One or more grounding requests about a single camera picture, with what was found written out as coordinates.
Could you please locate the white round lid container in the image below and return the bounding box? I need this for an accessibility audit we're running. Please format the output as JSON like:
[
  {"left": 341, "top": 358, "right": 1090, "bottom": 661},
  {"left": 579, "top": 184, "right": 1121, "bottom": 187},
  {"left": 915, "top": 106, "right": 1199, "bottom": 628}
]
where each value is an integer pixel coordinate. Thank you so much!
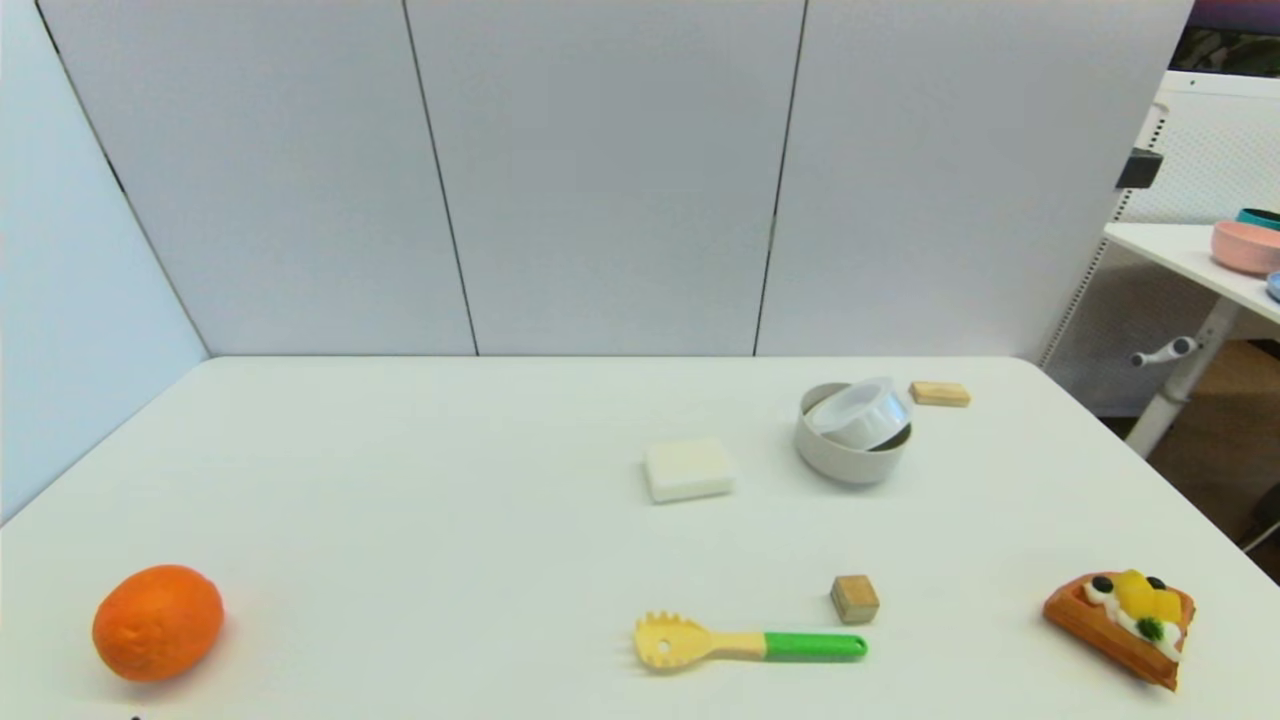
[{"left": 806, "top": 376, "right": 914, "bottom": 451}]

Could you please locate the beige round bowl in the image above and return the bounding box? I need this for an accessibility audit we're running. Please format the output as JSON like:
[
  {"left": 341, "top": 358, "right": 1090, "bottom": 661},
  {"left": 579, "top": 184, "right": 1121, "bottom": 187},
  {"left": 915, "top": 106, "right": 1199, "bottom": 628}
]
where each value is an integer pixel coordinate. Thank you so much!
[{"left": 795, "top": 382, "right": 913, "bottom": 487}]

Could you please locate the pink bowl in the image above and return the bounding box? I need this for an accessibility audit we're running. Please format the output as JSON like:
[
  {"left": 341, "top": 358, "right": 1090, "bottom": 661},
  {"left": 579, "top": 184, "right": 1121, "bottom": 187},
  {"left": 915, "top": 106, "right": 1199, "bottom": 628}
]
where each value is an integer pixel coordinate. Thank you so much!
[{"left": 1211, "top": 220, "right": 1280, "bottom": 277}]

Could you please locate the white rectangular soap block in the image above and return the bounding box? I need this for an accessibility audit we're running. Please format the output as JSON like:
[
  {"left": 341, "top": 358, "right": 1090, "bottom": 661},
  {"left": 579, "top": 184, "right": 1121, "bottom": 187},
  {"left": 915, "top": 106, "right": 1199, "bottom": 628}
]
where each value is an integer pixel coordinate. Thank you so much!
[{"left": 643, "top": 437, "right": 736, "bottom": 505}]

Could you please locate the small wooden cube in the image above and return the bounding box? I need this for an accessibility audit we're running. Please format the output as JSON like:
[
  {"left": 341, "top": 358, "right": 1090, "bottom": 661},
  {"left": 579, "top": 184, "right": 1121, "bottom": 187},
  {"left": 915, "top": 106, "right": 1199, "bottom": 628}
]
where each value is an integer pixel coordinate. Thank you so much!
[{"left": 830, "top": 574, "right": 881, "bottom": 625}]

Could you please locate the toy waffle with fruit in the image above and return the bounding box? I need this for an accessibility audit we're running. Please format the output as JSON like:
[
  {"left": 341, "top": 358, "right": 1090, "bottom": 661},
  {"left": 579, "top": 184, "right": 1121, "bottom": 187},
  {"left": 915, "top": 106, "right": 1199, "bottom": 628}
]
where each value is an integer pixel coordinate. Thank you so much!
[{"left": 1042, "top": 569, "right": 1197, "bottom": 693}]

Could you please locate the black clamp on panel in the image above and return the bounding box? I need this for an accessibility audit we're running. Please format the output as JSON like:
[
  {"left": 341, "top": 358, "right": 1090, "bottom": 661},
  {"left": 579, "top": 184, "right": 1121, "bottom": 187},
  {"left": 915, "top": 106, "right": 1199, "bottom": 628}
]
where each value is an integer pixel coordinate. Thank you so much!
[{"left": 1116, "top": 148, "right": 1165, "bottom": 191}]

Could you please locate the white side desk leg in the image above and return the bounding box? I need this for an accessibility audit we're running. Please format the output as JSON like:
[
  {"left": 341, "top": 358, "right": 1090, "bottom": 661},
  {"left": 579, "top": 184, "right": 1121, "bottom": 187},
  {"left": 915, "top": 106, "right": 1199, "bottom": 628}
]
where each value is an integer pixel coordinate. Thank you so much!
[{"left": 1124, "top": 297, "right": 1241, "bottom": 459}]

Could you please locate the orange fruit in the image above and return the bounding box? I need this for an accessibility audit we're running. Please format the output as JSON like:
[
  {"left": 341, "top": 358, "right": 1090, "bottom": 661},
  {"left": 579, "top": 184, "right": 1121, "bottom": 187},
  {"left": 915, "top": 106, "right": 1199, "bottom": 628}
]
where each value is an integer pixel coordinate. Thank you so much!
[{"left": 92, "top": 564, "right": 225, "bottom": 684}]

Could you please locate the white side desk top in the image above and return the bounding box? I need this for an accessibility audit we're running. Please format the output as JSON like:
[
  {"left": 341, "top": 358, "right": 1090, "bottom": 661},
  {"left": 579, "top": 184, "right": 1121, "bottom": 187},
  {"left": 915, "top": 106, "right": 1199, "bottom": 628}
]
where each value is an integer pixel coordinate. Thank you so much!
[{"left": 1103, "top": 222, "right": 1280, "bottom": 325}]

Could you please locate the white pegboard panel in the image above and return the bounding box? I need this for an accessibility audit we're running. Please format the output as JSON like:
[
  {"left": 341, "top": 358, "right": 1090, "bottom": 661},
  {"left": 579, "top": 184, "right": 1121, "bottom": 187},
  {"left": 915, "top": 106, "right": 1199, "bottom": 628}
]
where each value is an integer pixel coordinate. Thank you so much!
[{"left": 1040, "top": 70, "right": 1280, "bottom": 416}]

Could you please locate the pasta spoon with green handle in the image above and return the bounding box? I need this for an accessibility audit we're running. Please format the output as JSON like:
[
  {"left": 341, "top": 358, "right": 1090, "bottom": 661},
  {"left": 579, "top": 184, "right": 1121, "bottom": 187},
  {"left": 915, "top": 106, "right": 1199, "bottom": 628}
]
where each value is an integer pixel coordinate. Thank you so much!
[{"left": 633, "top": 612, "right": 869, "bottom": 672}]

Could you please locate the grey desk crank handle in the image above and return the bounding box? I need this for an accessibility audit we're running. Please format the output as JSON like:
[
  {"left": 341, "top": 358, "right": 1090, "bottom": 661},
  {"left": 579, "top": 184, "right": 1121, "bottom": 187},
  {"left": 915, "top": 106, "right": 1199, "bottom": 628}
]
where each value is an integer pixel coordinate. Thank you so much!
[{"left": 1130, "top": 337, "right": 1198, "bottom": 368}]

